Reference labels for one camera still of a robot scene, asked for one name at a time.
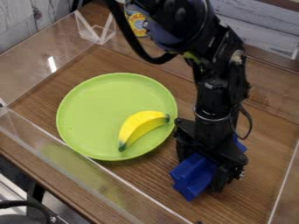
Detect black metal stand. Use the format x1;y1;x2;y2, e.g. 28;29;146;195
0;179;70;224

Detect yellow labelled tin can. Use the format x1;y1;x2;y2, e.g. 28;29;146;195
126;10;147;38

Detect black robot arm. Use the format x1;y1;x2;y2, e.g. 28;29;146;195
105;0;250;192

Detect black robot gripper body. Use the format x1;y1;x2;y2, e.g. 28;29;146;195
173;113;250;182

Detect clear acrylic corner bracket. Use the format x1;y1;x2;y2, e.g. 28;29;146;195
74;10;117;46

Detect green plate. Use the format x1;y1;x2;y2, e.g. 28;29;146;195
57;73;178;161

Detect blue plastic block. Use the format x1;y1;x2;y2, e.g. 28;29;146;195
169;134;249;202

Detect yellow toy banana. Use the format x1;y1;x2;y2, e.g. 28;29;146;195
118;110;171;152

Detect clear acrylic front wall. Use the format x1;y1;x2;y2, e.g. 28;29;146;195
0;108;193;224

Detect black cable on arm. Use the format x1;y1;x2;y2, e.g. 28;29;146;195
233;104;255;141

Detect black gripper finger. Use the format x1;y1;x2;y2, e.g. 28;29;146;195
210;167;245;193
177;135;203;162

